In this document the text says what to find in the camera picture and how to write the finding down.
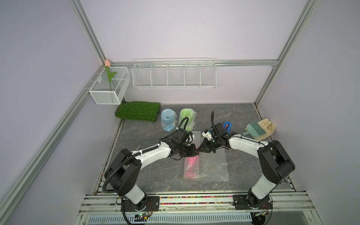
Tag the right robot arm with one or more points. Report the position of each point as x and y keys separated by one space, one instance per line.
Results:
x=275 y=162

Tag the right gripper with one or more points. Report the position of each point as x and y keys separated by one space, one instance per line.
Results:
x=204 y=147

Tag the pink plastic wine glass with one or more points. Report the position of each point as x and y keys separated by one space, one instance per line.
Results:
x=191 y=168

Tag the green dustpan brush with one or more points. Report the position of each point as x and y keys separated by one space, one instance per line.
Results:
x=254 y=129

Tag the bubble wrap sheet stack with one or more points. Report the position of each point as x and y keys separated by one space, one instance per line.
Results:
x=213 y=167

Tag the artificial pink tulip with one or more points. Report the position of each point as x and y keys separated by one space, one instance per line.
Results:
x=109 y=73

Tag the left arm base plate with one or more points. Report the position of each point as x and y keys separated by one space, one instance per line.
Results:
x=147 y=204

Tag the green artificial grass mat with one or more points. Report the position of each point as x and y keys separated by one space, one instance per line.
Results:
x=138 y=111

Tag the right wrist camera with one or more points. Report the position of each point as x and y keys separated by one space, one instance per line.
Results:
x=207 y=134

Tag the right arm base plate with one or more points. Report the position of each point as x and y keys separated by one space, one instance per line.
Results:
x=250 y=202

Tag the blue tape dispenser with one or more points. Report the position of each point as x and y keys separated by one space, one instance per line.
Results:
x=227 y=126

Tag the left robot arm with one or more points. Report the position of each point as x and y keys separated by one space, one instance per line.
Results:
x=121 y=176

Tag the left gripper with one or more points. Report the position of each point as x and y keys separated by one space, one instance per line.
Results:
x=192 y=153

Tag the white mesh basket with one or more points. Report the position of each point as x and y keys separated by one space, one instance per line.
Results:
x=100 y=90

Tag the white wire shelf rack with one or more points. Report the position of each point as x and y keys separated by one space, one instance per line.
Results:
x=174 y=73

